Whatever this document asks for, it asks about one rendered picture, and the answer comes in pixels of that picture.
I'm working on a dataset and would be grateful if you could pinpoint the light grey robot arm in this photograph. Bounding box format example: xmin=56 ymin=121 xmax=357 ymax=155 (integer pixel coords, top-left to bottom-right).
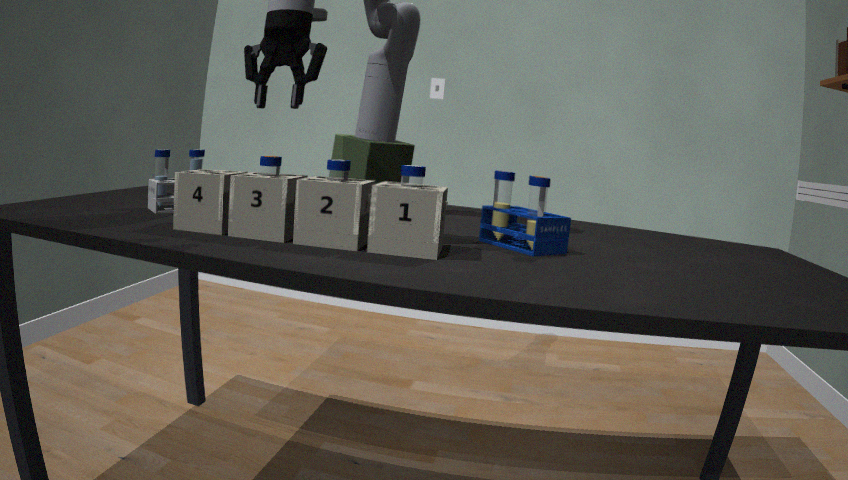
xmin=267 ymin=0 xmax=420 ymax=142

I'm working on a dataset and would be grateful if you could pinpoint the white tube rack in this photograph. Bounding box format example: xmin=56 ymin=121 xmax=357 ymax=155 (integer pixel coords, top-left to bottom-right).
xmin=148 ymin=179 xmax=175 ymax=214

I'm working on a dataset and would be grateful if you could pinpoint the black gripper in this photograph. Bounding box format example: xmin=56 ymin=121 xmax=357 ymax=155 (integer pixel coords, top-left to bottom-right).
xmin=244 ymin=9 xmax=327 ymax=109

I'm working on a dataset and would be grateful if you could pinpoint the blue tube rack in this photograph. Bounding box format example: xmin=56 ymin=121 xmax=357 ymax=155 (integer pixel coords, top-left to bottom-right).
xmin=479 ymin=206 xmax=571 ymax=256

